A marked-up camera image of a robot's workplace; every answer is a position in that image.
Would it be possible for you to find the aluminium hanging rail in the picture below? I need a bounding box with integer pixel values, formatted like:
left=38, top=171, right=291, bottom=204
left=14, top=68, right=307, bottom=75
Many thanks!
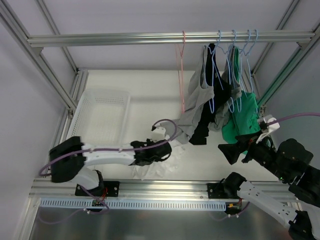
left=27, top=30, right=316, bottom=48

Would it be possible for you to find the pink wire hanger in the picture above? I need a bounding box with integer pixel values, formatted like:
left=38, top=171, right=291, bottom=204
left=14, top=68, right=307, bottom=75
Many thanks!
left=174, top=31, right=186, bottom=113

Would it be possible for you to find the aluminium frame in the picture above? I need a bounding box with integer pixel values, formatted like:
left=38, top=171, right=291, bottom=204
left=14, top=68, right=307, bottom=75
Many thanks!
left=0, top=0, right=320, bottom=240

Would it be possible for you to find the empty blue hanger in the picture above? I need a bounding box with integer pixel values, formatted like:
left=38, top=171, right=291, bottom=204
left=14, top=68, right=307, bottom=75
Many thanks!
left=246, top=29, right=260, bottom=76

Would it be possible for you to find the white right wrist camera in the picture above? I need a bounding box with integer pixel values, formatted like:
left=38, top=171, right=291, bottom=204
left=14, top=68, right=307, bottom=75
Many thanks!
left=252, top=114, right=280, bottom=144

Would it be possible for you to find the white plastic basket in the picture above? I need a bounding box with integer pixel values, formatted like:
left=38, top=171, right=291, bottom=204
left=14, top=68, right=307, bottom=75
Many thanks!
left=66, top=88, right=131, bottom=146

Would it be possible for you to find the dark grey tank top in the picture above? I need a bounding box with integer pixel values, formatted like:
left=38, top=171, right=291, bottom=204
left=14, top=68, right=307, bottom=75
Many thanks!
left=208, top=46, right=242, bottom=132

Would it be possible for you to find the blue hanger of green top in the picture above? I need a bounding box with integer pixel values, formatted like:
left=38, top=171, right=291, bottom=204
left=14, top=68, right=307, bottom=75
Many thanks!
left=238, top=29, right=253, bottom=93

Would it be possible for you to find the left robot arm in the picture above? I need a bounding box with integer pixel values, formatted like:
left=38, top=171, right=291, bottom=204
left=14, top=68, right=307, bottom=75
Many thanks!
left=49, top=136, right=172, bottom=197

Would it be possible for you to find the white tank top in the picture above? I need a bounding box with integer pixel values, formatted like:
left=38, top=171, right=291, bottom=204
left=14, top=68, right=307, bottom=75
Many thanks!
left=132, top=139, right=185, bottom=180

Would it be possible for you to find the blue hanger of grey top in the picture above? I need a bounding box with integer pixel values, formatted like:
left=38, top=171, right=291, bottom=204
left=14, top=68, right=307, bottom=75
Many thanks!
left=204, top=31, right=224, bottom=114

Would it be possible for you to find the green tank top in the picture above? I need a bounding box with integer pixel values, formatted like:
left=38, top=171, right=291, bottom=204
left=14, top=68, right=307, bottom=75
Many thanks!
left=221, top=51, right=260, bottom=144

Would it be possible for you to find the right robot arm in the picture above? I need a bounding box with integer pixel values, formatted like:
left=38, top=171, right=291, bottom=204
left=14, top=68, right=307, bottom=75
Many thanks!
left=218, top=133, right=320, bottom=240

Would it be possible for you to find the black tank top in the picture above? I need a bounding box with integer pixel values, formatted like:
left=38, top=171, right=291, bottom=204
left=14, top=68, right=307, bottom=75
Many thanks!
left=189, top=43, right=231, bottom=145

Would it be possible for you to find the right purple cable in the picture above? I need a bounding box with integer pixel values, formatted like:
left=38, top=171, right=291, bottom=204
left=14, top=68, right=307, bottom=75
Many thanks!
left=262, top=112, right=320, bottom=126

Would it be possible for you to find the white slotted cable duct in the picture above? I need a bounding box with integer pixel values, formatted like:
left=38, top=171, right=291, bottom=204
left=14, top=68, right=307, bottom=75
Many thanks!
left=39, top=198, right=227, bottom=212

